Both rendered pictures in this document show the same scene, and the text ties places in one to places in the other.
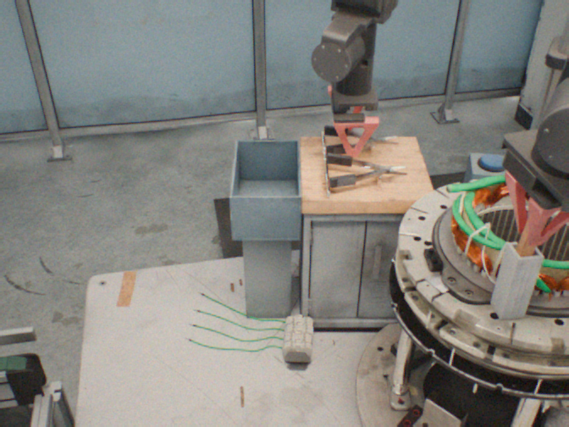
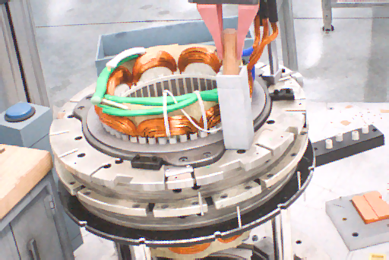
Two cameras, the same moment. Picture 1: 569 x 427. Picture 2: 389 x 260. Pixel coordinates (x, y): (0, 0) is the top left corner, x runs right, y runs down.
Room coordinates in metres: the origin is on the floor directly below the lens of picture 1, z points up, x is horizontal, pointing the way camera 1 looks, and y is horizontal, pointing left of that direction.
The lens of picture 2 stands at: (0.15, 0.48, 1.56)
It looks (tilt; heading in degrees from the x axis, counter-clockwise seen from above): 29 degrees down; 299
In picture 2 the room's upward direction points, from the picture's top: 8 degrees counter-clockwise
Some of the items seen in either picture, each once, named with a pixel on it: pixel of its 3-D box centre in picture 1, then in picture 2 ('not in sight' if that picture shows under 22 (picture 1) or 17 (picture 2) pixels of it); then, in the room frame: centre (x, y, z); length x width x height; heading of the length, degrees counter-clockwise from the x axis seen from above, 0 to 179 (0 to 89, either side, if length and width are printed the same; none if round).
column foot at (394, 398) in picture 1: (399, 390); not in sight; (0.60, -0.18, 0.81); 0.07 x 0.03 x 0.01; 178
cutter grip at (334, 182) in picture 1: (342, 180); not in sight; (0.77, -0.09, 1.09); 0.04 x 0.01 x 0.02; 105
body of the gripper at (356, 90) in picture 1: (353, 76); not in sight; (0.88, -0.11, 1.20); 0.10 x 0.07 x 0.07; 1
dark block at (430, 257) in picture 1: (433, 257); (146, 161); (0.57, -0.18, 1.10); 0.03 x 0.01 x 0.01; 5
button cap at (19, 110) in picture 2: (493, 161); (19, 110); (0.90, -0.35, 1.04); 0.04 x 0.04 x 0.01
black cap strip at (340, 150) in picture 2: not in sight; (343, 145); (0.52, -0.76, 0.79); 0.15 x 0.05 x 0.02; 44
